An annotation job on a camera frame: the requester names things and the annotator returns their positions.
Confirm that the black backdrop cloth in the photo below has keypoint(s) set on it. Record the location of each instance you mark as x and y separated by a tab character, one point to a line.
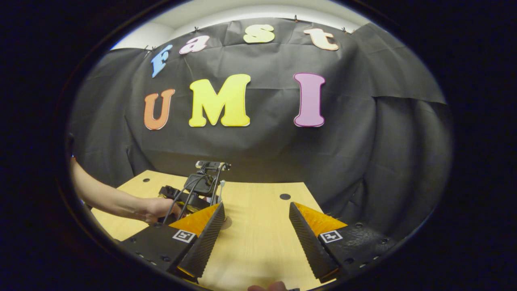
282	153

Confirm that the mint green toothbrush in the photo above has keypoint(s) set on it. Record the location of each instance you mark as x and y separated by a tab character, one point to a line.
221	190

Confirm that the brown round coaster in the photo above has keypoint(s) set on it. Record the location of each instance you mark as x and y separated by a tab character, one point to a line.
227	223

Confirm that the wooden desktop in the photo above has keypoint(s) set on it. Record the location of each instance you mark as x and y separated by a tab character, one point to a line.
258	226

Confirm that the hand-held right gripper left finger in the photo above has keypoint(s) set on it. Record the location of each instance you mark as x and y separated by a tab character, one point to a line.
206	242

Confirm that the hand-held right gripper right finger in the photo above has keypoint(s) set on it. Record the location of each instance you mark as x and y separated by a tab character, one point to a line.
309	242

